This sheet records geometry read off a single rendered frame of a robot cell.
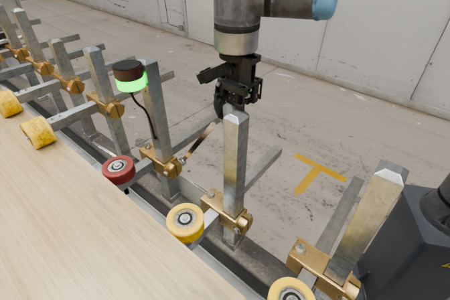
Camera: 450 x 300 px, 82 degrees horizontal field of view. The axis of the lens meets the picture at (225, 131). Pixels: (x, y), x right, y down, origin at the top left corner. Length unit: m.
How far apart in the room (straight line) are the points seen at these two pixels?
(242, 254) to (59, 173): 0.52
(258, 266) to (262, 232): 0.89
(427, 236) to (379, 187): 0.73
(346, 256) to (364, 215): 0.11
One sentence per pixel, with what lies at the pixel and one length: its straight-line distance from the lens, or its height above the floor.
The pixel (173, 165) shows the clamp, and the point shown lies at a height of 0.87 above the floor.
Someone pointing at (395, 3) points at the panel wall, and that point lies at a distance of 2.97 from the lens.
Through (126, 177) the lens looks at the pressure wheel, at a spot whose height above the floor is 0.89.
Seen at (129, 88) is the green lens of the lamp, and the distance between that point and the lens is 0.58.
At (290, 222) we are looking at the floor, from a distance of 1.70.
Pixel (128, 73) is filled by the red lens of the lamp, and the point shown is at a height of 1.16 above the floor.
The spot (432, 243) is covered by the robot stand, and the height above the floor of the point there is 0.60.
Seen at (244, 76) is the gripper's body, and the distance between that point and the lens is 0.55.
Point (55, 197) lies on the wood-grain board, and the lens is 0.73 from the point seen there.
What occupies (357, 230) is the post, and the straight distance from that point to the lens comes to 0.47.
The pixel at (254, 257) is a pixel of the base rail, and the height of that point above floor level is 0.70.
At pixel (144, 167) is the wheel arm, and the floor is 0.86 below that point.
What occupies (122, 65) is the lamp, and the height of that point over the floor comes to 1.17.
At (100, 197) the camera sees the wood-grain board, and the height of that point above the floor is 0.90.
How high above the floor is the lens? 1.38
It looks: 37 degrees down
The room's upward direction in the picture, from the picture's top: straight up
